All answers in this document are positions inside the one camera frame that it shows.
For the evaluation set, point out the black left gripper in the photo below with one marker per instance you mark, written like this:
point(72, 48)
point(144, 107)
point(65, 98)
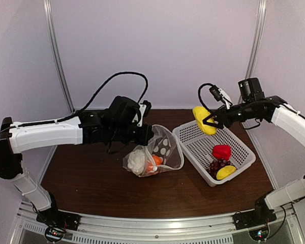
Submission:
point(144, 138)

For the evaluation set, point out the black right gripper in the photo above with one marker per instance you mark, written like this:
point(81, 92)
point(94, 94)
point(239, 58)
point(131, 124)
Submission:
point(221, 117)

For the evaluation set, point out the yellow toy lemon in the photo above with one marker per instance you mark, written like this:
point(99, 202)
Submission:
point(200, 114)

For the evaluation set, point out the red toy bell pepper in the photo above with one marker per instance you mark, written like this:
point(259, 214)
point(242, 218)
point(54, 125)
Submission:
point(221, 151)

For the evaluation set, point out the white toy cauliflower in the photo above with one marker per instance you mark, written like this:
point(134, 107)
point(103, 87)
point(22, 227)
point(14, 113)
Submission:
point(136, 161)

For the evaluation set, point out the dark red toy grapes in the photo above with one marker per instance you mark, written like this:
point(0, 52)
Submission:
point(215, 166)

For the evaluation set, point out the orange toy pumpkin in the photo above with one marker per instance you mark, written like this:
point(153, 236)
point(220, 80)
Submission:
point(152, 166)

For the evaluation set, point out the clear polka dot zip bag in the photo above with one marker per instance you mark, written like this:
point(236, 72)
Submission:
point(164, 144)

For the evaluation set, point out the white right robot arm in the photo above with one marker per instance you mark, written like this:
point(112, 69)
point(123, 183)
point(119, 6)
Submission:
point(276, 111)

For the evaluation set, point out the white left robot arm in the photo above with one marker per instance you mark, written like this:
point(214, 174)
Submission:
point(83, 127)

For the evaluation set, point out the yellow toy mango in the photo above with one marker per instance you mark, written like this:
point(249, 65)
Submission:
point(225, 172)

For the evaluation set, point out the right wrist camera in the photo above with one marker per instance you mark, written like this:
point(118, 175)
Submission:
point(220, 95)

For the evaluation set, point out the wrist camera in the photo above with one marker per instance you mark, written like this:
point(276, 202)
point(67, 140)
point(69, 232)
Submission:
point(141, 112)
point(220, 95)

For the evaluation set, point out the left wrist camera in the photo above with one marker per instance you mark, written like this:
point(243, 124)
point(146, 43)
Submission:
point(141, 112)

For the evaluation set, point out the front aluminium rail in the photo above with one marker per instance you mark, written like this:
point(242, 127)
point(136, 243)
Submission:
point(208, 229)

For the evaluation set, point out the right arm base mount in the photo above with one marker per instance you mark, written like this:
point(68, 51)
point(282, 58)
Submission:
point(254, 222)

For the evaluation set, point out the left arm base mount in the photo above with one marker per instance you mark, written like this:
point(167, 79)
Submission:
point(57, 226)

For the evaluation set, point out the right aluminium frame post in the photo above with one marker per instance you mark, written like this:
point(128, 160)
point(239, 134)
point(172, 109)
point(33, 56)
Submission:
point(259, 28)

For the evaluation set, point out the aluminium frame post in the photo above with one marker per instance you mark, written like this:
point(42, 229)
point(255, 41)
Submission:
point(56, 54)
point(259, 28)

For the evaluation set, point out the left aluminium frame post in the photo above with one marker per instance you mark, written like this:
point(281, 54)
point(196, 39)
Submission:
point(56, 54)

